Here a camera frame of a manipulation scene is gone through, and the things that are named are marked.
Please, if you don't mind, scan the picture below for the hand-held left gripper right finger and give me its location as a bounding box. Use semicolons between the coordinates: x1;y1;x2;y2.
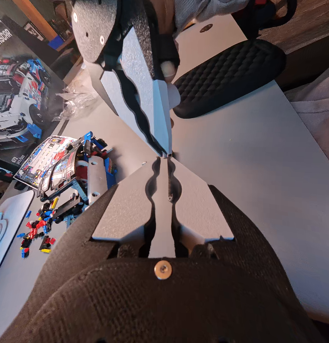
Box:
167;157;235;258

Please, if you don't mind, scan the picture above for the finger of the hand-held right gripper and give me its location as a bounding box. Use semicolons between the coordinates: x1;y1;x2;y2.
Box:
100;69;165;157
121;26;173;156

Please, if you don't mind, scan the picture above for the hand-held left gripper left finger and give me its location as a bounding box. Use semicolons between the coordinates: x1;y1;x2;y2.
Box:
91;157;161;258

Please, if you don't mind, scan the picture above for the partly built lego car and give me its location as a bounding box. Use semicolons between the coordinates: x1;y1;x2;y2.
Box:
38;131;118;223

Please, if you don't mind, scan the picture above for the pile of colourful lego pieces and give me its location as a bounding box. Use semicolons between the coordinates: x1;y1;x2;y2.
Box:
16;197;59;259

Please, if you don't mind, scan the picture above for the person's right forearm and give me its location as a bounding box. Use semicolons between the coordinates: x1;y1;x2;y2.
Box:
174;0;252;31

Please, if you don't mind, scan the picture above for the lego set cardboard box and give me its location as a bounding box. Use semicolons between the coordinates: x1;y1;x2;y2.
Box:
0;12;74;183

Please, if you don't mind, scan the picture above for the person's right hand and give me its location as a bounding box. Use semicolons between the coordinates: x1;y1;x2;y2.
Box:
150;0;179;84

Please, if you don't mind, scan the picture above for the heap of clear plastic bags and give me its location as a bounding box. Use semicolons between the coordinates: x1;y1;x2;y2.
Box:
52;63;100;122

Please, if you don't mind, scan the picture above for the black padded chair armrest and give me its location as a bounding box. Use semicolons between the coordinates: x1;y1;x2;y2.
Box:
173;39;287;120

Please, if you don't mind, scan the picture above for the shiny sticker sheet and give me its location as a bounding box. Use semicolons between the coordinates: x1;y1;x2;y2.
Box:
14;136;71;189

